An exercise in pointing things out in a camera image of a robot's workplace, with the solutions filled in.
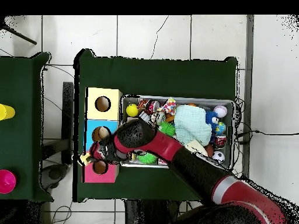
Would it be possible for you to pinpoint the yellow plush duck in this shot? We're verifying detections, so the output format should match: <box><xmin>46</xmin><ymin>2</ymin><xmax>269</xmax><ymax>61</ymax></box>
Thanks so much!
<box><xmin>79</xmin><ymin>152</ymin><xmax>93</xmax><ymax>167</ymax></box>

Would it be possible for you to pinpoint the pale mint muslin cloth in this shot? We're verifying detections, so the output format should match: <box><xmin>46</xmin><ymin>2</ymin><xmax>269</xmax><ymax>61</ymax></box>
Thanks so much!
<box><xmin>173</xmin><ymin>104</ymin><xmax>212</xmax><ymax>146</ymax></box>

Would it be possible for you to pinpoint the cream muslin cloth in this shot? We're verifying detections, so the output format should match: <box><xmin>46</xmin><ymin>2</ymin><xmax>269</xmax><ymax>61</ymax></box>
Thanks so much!
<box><xmin>184</xmin><ymin>139</ymin><xmax>208</xmax><ymax>157</ymax></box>

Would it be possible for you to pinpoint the wooden box with three holes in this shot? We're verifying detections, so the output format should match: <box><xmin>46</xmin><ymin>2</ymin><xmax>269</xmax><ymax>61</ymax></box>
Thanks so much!
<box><xmin>82</xmin><ymin>87</ymin><xmax>123</xmax><ymax>184</ymax></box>

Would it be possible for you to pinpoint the shallow clear mesh bin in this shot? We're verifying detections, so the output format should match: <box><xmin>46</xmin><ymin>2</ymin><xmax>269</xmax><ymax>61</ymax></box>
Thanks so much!
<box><xmin>119</xmin><ymin>94</ymin><xmax>235</xmax><ymax>172</ymax></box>

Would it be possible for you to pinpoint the beige round toy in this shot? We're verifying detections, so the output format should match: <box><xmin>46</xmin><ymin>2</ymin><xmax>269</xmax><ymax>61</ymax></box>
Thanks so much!
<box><xmin>98</xmin><ymin>127</ymin><xmax>111</xmax><ymax>141</ymax></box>

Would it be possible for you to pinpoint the green spiky toy with eyes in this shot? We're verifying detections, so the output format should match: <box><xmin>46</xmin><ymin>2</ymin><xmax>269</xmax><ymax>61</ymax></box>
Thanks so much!
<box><xmin>137</xmin><ymin>152</ymin><xmax>158</xmax><ymax>165</ymax></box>
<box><xmin>159</xmin><ymin>121</ymin><xmax>176</xmax><ymax>137</ymax></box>

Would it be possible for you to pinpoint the yellow smiley ball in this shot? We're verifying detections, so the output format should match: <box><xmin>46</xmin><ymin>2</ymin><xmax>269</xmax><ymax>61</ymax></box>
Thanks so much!
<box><xmin>126</xmin><ymin>104</ymin><xmax>140</xmax><ymax>117</ymax></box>

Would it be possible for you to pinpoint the dark green side-table cloth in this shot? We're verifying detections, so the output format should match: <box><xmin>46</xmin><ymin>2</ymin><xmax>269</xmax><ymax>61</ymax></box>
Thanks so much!
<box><xmin>0</xmin><ymin>51</ymin><xmax>54</xmax><ymax>202</ymax></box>

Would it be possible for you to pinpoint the dark green table cloth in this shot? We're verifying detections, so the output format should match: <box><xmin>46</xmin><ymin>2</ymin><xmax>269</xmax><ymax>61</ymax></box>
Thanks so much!
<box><xmin>72</xmin><ymin>48</ymin><xmax>239</xmax><ymax>207</ymax></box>

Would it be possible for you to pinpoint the pink plastic cup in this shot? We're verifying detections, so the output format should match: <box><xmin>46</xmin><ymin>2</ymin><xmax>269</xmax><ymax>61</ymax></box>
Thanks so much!
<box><xmin>0</xmin><ymin>169</ymin><xmax>17</xmax><ymax>194</ymax></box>

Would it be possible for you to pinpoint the yellow plastic cup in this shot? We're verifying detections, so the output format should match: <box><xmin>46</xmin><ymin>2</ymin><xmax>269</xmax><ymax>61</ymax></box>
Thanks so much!
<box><xmin>0</xmin><ymin>103</ymin><xmax>16</xmax><ymax>121</ymax></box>

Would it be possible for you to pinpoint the blue spiky toy with eyes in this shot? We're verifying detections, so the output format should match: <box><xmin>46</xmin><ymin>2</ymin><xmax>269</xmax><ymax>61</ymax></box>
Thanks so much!
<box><xmin>205</xmin><ymin>110</ymin><xmax>220</xmax><ymax>130</ymax></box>

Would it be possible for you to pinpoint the small soccer ball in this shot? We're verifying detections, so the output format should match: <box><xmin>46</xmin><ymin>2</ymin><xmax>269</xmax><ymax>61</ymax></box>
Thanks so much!
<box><xmin>211</xmin><ymin>150</ymin><xmax>225</xmax><ymax>164</ymax></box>

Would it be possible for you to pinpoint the red and black drink can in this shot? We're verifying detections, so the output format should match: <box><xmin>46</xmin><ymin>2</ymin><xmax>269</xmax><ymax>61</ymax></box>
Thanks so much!
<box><xmin>214</xmin><ymin>135</ymin><xmax>227</xmax><ymax>149</ymax></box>

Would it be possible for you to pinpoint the small globe ball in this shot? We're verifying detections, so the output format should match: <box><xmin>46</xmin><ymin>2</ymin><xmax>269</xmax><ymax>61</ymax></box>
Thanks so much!
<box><xmin>214</xmin><ymin>121</ymin><xmax>227</xmax><ymax>135</ymax></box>

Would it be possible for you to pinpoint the small white baseball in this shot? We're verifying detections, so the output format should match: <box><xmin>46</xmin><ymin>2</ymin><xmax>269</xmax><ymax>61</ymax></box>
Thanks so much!
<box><xmin>213</xmin><ymin>105</ymin><xmax>228</xmax><ymax>118</ymax></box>

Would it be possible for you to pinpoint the black tripod leg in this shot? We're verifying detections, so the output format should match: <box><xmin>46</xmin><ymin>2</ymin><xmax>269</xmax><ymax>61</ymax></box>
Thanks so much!
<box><xmin>0</xmin><ymin>23</ymin><xmax>37</xmax><ymax>46</ymax></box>

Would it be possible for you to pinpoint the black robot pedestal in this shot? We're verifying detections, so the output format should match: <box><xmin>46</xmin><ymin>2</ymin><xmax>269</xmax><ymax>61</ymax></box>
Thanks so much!
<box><xmin>124</xmin><ymin>199</ymin><xmax>187</xmax><ymax>224</ymax></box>

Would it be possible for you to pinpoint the black power cable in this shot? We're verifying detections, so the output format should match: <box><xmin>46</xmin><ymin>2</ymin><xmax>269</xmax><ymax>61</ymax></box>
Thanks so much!
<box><xmin>235</xmin><ymin>129</ymin><xmax>299</xmax><ymax>145</ymax></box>

